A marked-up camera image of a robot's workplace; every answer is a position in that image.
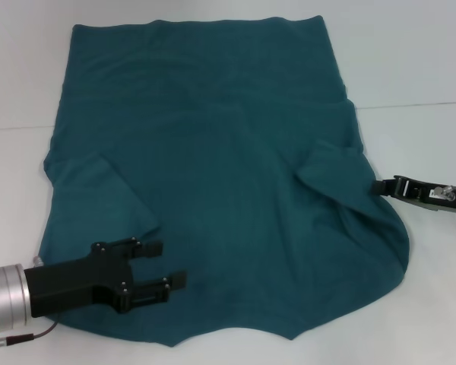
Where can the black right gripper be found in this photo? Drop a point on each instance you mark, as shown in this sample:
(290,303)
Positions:
(429,195)

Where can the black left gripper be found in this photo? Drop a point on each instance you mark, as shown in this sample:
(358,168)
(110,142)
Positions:
(76,283)

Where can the teal blue t-shirt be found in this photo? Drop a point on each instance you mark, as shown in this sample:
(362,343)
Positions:
(213,152)

